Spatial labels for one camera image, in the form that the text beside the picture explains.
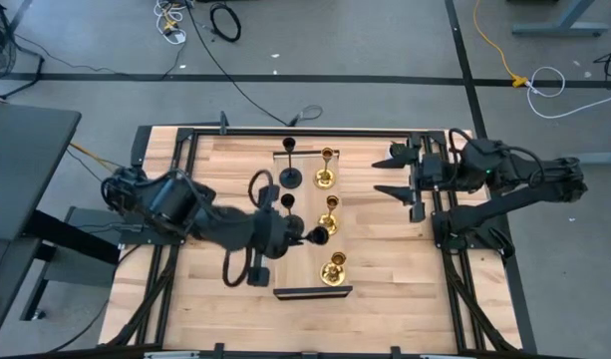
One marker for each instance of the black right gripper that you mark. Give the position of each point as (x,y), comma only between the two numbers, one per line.
(432,172)

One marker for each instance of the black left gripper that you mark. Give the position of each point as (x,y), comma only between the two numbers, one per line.
(270,234)

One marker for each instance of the gold candlestick holder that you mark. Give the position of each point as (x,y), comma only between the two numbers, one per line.
(328,225)
(332,274)
(325,178)

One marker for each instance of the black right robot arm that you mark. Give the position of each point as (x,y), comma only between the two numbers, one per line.
(534,174)

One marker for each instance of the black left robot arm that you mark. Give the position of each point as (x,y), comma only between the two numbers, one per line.
(173,199)

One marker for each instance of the silver aluminium extrusion bar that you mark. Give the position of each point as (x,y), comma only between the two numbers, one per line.
(170,355)
(442,356)

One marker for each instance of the dark grey desk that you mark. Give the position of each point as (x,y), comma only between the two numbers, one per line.
(26,164)

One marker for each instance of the wooden riser with black frame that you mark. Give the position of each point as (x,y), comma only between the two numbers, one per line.
(310,261)

